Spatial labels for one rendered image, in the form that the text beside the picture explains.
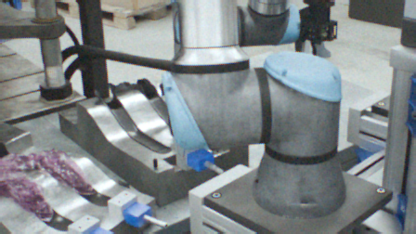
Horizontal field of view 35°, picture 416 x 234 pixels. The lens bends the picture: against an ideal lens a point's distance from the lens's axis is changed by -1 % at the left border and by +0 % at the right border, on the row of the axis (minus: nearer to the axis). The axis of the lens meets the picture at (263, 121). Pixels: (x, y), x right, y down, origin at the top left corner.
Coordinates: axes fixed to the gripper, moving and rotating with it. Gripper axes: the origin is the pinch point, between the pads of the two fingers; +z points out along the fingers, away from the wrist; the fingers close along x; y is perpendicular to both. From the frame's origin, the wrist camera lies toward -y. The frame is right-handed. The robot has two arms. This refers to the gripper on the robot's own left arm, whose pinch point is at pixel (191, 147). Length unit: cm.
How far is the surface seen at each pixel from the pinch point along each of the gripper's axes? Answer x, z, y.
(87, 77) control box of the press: 27, 21, -100
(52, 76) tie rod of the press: 5, 9, -79
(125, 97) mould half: 5.7, 1.7, -36.4
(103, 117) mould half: -3.3, 3.4, -32.3
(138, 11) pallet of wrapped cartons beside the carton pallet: 199, 82, -349
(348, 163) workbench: 54, 25, -2
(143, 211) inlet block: -15.0, 8.2, 3.4
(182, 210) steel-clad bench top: -2.9, 15.1, -0.6
